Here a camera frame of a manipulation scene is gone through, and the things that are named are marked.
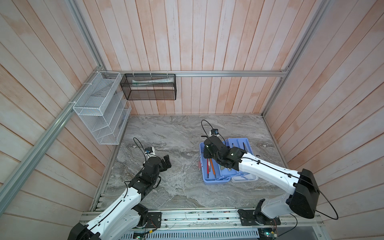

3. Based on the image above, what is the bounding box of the orange screwdriver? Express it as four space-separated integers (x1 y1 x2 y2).
209 159 217 178

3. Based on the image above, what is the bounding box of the blue tool box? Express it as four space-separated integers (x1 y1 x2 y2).
200 138 259 185

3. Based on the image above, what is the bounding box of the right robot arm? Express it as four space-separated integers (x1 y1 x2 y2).
203 136 320 225

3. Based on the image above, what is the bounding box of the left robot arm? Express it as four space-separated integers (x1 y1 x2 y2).
68 154 172 240

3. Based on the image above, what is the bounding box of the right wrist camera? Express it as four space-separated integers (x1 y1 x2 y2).
210 129 220 137

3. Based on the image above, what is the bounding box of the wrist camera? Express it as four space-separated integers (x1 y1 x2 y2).
144 147 156 156
210 129 220 137

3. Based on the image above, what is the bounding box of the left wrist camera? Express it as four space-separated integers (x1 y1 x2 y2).
144 147 156 156

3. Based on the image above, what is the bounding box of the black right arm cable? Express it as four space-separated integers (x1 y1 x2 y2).
200 119 227 145

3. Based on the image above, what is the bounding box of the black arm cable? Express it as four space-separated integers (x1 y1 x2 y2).
200 119 227 145
133 137 148 161

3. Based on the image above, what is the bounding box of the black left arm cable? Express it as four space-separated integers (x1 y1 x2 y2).
133 137 148 161

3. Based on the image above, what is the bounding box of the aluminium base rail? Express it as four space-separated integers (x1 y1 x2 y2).
76 206 325 240

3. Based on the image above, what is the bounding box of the white wire mesh shelf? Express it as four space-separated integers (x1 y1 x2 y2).
73 72 132 145

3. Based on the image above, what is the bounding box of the black wire mesh basket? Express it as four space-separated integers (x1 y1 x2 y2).
120 73 177 101

